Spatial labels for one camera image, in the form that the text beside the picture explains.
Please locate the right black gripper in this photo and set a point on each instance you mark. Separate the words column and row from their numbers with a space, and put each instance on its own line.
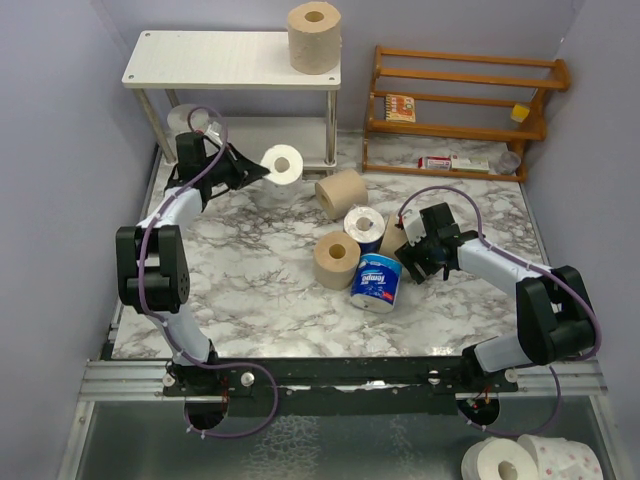
column 409, row 255

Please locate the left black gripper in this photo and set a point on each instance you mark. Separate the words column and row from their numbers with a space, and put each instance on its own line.
column 244, row 168

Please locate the white floral paper roll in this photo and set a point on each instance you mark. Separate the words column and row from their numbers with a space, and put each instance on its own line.
column 282, row 185
column 187, row 117

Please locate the brown paper roll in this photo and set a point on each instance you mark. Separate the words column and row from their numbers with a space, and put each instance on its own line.
column 339, row 192
column 314, row 37
column 335, row 260
column 394, row 238

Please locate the blue Tempo roll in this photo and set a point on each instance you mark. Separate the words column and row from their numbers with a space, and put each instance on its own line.
column 376, row 283

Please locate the blue Vinda roll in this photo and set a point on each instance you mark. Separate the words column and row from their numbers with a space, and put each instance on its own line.
column 366, row 226

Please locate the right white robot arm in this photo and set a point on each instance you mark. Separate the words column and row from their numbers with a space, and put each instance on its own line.
column 554, row 319

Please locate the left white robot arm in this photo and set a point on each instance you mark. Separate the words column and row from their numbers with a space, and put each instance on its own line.
column 152, row 268

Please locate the white two-tier shelf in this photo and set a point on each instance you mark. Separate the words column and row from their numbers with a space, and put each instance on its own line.
column 235, row 61

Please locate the white green small box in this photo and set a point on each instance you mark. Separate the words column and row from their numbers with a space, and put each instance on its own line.
column 469, row 164

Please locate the red white small box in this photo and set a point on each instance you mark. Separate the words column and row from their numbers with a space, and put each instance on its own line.
column 438, row 163

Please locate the brown paper roll front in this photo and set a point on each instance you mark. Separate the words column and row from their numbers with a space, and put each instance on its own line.
column 335, row 260

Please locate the clear plastic cup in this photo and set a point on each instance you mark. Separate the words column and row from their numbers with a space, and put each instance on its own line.
column 508, row 163

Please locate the wooden slatted rack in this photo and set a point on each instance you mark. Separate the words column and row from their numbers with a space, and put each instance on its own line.
column 532, row 129

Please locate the orange snack packet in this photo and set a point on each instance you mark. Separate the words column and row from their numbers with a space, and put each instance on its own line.
column 400, row 108

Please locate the yellow sponge block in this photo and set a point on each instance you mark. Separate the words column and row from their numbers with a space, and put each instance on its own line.
column 520, row 112

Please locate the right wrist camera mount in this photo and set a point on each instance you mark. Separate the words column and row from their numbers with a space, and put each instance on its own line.
column 413, row 226

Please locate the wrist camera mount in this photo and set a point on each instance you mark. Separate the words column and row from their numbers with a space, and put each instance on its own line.
column 213, row 132
column 413, row 226

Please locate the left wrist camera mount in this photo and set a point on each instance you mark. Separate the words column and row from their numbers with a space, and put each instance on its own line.
column 213, row 132

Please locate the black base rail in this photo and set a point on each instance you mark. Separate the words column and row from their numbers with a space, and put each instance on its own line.
column 332, row 386

